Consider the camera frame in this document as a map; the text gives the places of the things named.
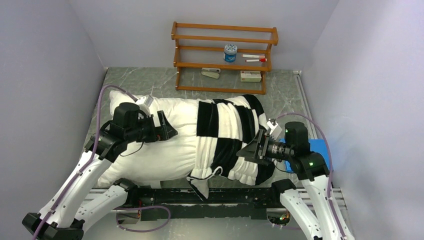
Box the blue foam block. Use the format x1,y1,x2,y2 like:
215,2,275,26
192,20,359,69
283,139,330,173

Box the white pillow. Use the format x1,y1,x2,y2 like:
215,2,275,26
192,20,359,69
96,90,203,188

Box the white marker pen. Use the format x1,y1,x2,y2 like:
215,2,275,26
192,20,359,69
242,54,266,59

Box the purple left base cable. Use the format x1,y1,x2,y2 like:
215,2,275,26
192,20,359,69
112,205,172,234

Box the red capped marker pen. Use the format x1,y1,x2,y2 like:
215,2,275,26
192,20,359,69
245,58,267,63

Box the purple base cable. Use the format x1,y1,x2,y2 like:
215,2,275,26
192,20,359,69
112,205,172,234
266,211,301,231

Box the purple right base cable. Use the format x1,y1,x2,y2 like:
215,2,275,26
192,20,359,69
266,211,301,231

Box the black white checkered pillowcase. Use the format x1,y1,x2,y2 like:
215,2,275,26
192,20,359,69
186,94,275,201

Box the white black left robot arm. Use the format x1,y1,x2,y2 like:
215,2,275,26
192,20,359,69
22,102,178,240

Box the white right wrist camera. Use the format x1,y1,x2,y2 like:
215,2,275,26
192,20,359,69
266,118,283,141

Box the blue white round jar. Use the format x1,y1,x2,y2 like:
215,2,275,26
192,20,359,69
223,43,238,63

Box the small white red box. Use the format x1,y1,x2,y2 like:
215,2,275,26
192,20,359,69
240,70,262,83

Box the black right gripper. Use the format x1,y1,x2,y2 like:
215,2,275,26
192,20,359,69
236,128,294,166

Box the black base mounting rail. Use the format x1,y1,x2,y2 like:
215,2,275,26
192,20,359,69
121,187,292,224

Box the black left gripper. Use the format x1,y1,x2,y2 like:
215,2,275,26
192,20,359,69
125,109,177,143

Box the wooden shelf rack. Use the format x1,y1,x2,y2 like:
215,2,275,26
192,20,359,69
170,21,279,95

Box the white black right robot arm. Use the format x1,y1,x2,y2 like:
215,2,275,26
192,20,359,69
237,119,355,240

